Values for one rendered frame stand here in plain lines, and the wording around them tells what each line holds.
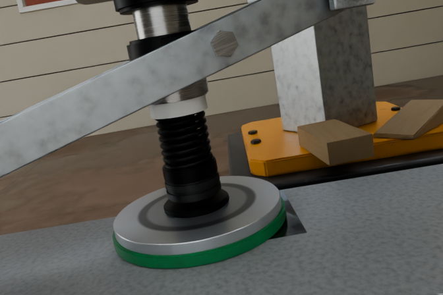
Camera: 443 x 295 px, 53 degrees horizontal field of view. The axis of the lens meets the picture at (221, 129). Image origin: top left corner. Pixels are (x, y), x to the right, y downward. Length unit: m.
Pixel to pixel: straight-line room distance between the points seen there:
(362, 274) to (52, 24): 6.50
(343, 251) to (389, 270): 0.05
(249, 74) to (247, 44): 6.05
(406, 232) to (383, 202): 0.08
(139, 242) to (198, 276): 0.08
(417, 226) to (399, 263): 0.08
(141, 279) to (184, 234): 0.06
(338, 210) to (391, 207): 0.06
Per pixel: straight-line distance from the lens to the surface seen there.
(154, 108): 0.52
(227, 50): 0.47
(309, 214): 0.56
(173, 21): 0.51
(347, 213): 0.56
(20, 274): 0.59
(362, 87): 1.24
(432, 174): 0.67
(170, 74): 0.47
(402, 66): 7.08
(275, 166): 1.04
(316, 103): 1.16
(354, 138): 0.94
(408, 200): 0.58
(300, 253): 0.48
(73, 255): 0.59
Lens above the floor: 1.07
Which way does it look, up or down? 11 degrees down
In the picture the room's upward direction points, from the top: 10 degrees counter-clockwise
